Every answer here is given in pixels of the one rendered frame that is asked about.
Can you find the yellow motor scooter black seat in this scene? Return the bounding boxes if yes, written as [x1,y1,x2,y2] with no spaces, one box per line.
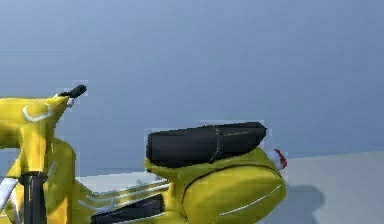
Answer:
[0,84,288,224]

